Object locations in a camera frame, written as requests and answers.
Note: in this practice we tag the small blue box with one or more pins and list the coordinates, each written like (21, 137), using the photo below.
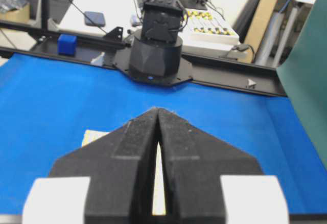
(67, 44)

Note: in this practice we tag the blue table cloth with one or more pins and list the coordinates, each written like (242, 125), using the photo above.
(47, 106)

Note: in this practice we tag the white desk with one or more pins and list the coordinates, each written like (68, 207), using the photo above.
(117, 13)

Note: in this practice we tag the white box of yellow-black parts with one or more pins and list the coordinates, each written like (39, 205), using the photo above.
(206, 28)

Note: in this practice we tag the yellow white checked towel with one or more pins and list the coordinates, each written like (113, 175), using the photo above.
(158, 192)

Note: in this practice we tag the dark blue pouch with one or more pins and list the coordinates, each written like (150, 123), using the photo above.
(95, 19)

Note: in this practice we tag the black vertical pole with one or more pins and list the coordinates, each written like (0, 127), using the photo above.
(45, 13)

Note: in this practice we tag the black aluminium frame rail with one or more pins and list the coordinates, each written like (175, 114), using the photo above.
(196, 69)

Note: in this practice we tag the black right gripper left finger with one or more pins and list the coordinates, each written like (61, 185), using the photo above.
(121, 171)

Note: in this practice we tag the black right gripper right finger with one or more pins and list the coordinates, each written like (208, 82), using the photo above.
(194, 161)

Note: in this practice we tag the green backdrop sheet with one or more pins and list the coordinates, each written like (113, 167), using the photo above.
(303, 76)

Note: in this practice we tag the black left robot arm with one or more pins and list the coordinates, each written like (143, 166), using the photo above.
(156, 48)

